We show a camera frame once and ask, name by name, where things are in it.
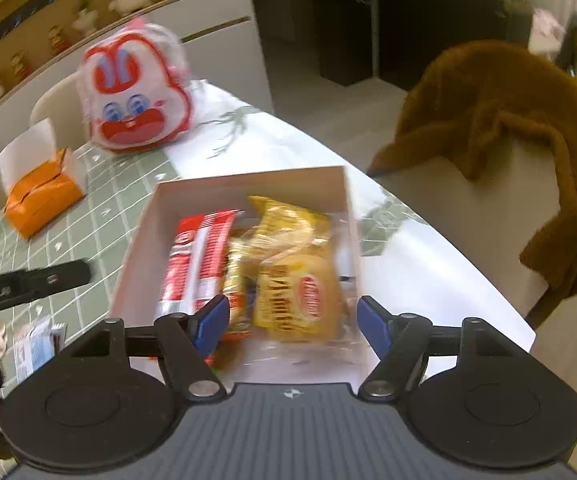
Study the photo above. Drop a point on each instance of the wooden display shelf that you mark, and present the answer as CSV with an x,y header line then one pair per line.
x,y
28,25

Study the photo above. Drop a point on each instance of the orange tissue box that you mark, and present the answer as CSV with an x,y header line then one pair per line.
x,y
43,195

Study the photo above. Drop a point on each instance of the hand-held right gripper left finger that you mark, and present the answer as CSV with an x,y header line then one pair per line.
x,y
213,322

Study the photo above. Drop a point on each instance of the white red cartoon bag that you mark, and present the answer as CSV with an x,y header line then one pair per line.
x,y
133,105

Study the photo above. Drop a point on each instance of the yellow red snack packet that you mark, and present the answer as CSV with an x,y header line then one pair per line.
x,y
298,300

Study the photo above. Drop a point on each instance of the dark cabinet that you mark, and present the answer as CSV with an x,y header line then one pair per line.
x,y
418,20

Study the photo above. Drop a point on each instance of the gold snack packet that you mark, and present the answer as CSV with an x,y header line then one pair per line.
x,y
288,225

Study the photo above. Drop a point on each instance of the clear brown snack bar packet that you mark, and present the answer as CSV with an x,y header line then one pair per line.
x,y
236,285

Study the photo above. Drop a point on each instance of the white cloth bundle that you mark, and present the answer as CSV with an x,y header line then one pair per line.
x,y
545,30

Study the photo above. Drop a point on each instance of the pink cardboard box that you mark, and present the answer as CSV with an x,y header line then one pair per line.
x,y
188,200

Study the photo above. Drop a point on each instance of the green checked tablecloth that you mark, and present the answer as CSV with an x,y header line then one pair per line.
x,y
93,220

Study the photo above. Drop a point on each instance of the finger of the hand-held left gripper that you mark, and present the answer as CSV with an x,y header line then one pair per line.
x,y
43,277

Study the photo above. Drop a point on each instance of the blue white snack packet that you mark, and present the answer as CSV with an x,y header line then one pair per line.
x,y
33,355

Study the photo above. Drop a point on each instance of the white leaf print table runner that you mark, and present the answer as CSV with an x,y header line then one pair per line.
x,y
293,140

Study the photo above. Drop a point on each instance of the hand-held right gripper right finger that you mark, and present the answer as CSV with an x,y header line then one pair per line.
x,y
371,322

